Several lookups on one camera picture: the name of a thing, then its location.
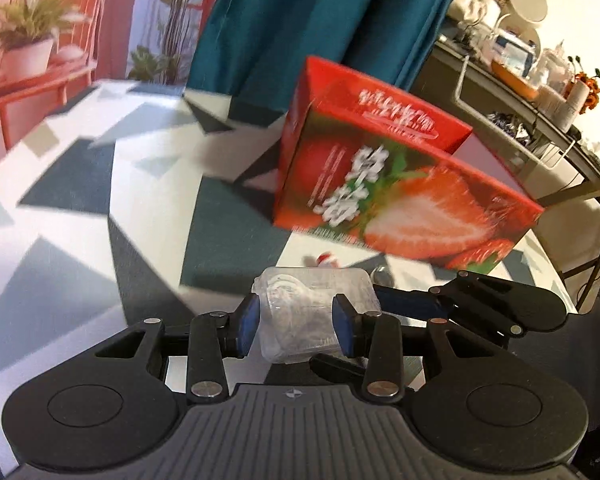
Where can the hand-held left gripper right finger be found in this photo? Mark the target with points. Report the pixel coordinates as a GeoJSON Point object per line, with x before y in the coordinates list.
{"type": "Point", "coordinates": [344, 331]}

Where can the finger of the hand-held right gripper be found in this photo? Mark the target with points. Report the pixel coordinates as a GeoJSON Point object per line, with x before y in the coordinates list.
{"type": "Point", "coordinates": [337, 365]}
{"type": "Point", "coordinates": [410, 302]}

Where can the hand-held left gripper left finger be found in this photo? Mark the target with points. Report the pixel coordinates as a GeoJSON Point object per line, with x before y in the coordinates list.
{"type": "Point", "coordinates": [247, 326]}

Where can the clear plastic case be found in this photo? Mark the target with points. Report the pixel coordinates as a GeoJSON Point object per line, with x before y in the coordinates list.
{"type": "Point", "coordinates": [300, 310]}

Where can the red strawberry carton box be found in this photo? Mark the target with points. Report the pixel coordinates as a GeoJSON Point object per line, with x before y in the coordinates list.
{"type": "Point", "coordinates": [380, 185]}

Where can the pile of foil packets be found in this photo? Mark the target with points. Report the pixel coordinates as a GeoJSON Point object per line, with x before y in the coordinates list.
{"type": "Point", "coordinates": [510, 125]}

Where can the geometric patterned tablecloth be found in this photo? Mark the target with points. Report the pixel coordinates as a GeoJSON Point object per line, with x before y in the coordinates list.
{"type": "Point", "coordinates": [80, 210]}

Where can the white vase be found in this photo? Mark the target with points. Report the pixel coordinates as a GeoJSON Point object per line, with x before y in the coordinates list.
{"type": "Point", "coordinates": [577, 100]}

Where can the orange flower bouquet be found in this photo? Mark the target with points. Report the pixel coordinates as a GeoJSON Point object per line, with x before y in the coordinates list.
{"type": "Point", "coordinates": [591, 90]}

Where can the orange tray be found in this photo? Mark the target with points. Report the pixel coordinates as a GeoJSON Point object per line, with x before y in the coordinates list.
{"type": "Point", "coordinates": [515, 82]}

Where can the grey folding table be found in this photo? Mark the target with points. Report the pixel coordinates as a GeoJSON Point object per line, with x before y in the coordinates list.
{"type": "Point", "coordinates": [440, 75]}

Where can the blue white box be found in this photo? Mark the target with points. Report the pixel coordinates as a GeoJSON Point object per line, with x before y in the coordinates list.
{"type": "Point", "coordinates": [512, 50]}

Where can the white round mirror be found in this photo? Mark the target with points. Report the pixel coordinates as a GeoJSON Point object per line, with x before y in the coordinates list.
{"type": "Point", "coordinates": [527, 2]}

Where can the teal curtain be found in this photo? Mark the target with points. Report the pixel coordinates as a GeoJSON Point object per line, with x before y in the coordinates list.
{"type": "Point", "coordinates": [305, 10]}

